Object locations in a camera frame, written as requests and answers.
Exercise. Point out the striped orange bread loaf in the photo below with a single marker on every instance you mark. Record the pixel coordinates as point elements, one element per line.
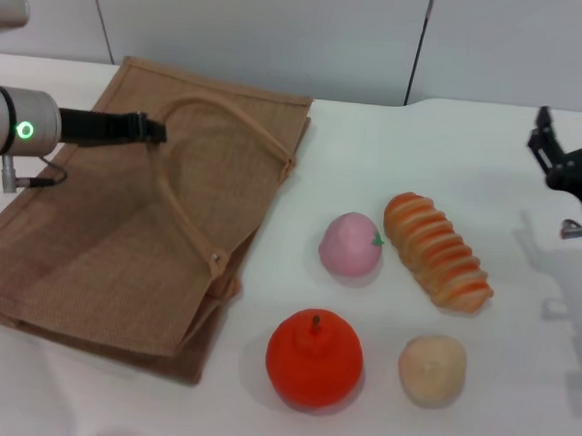
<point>434,248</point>

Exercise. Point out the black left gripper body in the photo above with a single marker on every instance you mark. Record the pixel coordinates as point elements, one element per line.
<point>97,125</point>

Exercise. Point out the beige peach toy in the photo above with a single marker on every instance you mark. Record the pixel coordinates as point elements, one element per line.
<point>431,371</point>

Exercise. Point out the brown woven handbag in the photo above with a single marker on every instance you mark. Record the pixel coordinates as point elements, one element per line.
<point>126,230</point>

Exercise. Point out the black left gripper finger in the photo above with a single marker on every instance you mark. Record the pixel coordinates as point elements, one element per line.
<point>157,132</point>

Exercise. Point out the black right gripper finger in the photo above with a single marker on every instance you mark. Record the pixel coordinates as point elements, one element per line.
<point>546,120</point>
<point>540,149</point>

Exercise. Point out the red orange persimmon toy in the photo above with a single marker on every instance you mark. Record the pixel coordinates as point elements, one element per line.
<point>313,364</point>

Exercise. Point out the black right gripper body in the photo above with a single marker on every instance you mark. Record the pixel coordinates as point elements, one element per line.
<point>580,168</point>

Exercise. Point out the pink peach toy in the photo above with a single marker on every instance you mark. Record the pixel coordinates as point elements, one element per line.
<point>350,247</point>

